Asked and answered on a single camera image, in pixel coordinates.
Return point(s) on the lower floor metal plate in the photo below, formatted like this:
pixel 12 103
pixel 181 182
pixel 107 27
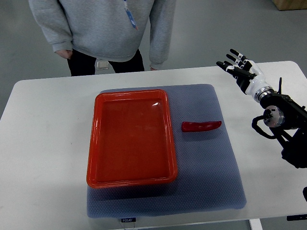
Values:
pixel 102 65

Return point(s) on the white table leg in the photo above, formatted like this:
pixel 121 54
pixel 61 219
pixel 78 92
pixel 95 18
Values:
pixel 255 224

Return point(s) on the dark table controller right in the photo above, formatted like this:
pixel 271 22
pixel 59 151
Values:
pixel 296 217

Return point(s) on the black table label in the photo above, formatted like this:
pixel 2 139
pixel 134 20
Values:
pixel 128 220

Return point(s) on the red pepper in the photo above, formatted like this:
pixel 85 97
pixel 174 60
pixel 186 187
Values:
pixel 200 126

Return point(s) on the grey-blue mesh mat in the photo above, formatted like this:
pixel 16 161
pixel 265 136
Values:
pixel 208 176

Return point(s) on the red plastic tray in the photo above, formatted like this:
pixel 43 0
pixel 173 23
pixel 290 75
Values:
pixel 131 140

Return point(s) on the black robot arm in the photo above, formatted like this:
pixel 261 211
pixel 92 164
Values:
pixel 284 120

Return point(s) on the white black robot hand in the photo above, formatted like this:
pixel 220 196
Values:
pixel 249 77

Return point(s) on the cardboard box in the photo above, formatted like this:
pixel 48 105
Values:
pixel 286 5

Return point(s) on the person in grey hoodie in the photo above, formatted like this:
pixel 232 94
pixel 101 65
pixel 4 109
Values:
pixel 83 31

